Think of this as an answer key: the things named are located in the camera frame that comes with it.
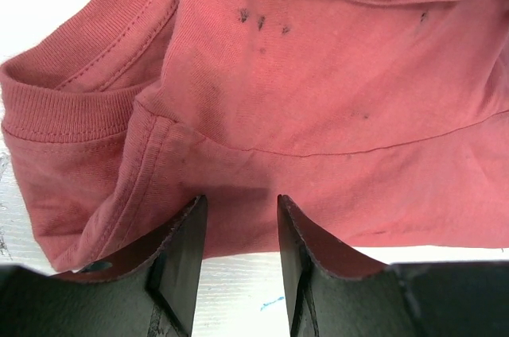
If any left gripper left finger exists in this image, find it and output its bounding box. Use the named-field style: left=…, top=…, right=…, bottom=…
left=1, top=196, right=208, bottom=336

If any salmon red t shirt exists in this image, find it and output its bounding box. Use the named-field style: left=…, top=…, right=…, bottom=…
left=1, top=0, right=508, bottom=271

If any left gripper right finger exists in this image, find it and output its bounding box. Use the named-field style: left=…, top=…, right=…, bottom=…
left=278, top=196, right=508, bottom=336

